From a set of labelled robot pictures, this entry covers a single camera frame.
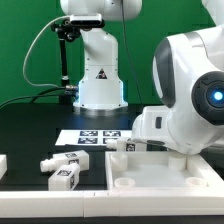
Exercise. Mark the fiducial marker sheet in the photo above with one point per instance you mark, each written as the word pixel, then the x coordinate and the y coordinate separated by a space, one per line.
pixel 90 137

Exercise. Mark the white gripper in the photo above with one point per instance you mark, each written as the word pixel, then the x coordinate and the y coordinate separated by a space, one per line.
pixel 151 127

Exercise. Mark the black camera on stand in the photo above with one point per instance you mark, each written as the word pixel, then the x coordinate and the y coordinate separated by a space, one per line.
pixel 68 31

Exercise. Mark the white square table top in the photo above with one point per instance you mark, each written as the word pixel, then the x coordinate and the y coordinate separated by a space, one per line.
pixel 158 170

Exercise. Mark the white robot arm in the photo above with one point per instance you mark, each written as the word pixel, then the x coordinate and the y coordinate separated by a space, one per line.
pixel 188 73

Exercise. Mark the white U-shaped obstacle fence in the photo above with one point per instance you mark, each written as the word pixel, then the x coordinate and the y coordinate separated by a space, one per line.
pixel 117 202

